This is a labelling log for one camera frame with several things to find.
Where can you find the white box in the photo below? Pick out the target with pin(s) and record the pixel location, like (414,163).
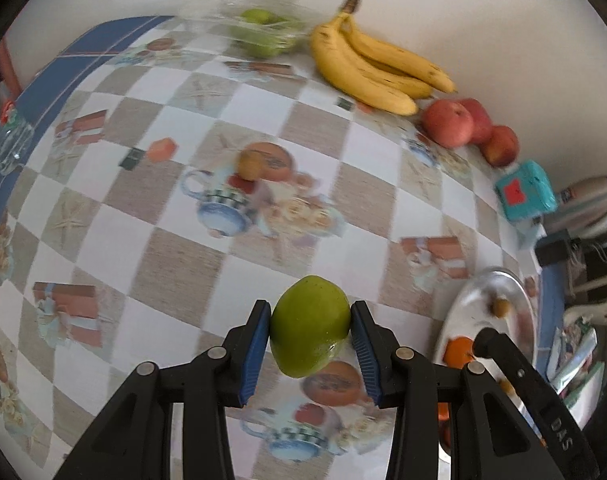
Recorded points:
(531,232)

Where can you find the brown longan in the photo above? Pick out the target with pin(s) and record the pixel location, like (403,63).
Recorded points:
(251,164)
(501,306)

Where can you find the pile of plastic packets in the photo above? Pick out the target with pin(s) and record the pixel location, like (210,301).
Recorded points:
(578,355)

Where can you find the green mango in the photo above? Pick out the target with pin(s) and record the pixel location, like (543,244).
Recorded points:
(311,330)

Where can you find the black power adapter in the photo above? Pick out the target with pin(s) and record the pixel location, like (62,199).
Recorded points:
(553,252)

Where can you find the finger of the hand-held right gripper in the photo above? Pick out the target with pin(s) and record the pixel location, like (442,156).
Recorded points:
(543,400)

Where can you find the orange tangerine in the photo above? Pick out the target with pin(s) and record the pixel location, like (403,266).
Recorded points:
(457,352)

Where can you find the small green fruit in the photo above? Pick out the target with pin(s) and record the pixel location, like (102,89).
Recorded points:
(263,49)
(257,16)

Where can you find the yellow banana bunch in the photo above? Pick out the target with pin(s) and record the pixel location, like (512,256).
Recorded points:
(378,67)

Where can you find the clear glass cup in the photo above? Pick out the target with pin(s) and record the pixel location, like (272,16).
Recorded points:
(5,135)

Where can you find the teal box with red label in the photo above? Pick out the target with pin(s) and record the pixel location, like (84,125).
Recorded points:
(526,192)

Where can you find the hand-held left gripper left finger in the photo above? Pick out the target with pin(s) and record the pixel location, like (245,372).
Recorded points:
(251,360)

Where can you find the red apple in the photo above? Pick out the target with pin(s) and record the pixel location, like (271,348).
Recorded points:
(447,122)
(501,146)
(481,117)

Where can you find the clear plastic bag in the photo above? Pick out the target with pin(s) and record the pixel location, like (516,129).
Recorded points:
(296,35)

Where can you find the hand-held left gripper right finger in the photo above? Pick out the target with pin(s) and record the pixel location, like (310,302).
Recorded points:
(368,360)

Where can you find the checkered printed tablecloth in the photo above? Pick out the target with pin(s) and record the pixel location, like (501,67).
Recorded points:
(263,105)

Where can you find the silver metal basin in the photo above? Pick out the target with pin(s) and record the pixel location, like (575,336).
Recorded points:
(476,300)

